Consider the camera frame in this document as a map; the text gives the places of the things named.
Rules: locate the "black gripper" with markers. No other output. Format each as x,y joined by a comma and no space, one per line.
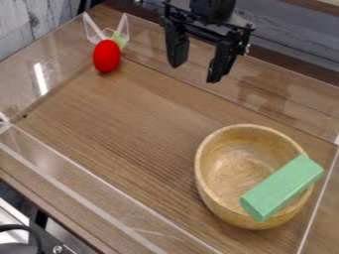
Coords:
208,20

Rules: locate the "red plush strawberry toy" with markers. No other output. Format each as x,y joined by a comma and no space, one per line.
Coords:
107,53

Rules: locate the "wooden bowl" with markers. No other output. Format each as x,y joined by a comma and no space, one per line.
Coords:
236,157

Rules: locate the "green rectangular block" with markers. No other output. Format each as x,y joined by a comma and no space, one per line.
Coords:
280,188

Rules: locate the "clear acrylic corner bracket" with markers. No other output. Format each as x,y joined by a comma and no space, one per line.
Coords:
96,34

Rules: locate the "black metal table bracket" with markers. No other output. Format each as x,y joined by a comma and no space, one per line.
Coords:
57,240

